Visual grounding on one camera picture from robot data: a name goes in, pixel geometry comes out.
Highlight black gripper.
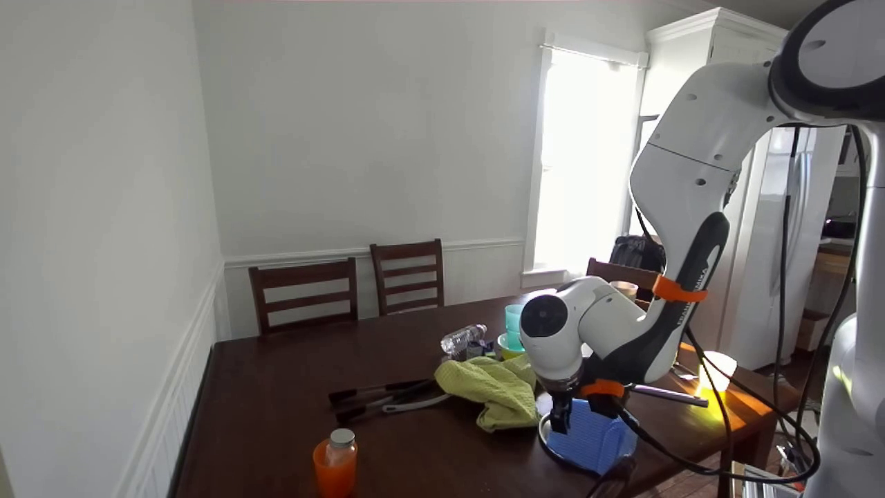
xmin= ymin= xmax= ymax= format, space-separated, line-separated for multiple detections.
xmin=536 ymin=371 xmax=585 ymax=438

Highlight yellow-green cloth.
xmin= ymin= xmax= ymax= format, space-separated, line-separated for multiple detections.
xmin=432 ymin=352 xmax=542 ymax=435

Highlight teal plastic cup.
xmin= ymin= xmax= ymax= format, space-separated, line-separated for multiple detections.
xmin=500 ymin=302 xmax=529 ymax=355

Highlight clear plastic bag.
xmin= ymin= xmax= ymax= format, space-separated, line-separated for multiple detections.
xmin=436 ymin=322 xmax=497 ymax=363

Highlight dark wooden chair by window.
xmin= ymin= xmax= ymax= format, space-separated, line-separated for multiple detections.
xmin=584 ymin=255 xmax=664 ymax=310

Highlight white plastic cup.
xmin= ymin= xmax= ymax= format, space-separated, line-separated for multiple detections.
xmin=693 ymin=348 xmax=740 ymax=398

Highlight black and silver tongs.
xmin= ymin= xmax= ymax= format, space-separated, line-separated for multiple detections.
xmin=323 ymin=375 xmax=451 ymax=428

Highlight dark wooden slat-back chair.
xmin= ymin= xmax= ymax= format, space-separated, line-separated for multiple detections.
xmin=367 ymin=239 xmax=448 ymax=322
xmin=245 ymin=255 xmax=361 ymax=338

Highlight orange juice bottle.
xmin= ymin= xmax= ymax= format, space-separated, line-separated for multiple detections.
xmin=309 ymin=427 xmax=361 ymax=498

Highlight white tall cabinet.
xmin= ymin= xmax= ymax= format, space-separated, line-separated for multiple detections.
xmin=634 ymin=6 xmax=849 ymax=373

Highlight bright window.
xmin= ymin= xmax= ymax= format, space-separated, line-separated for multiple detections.
xmin=524 ymin=34 xmax=643 ymax=281

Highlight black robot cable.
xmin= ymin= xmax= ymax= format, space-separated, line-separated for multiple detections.
xmin=614 ymin=122 xmax=825 ymax=490

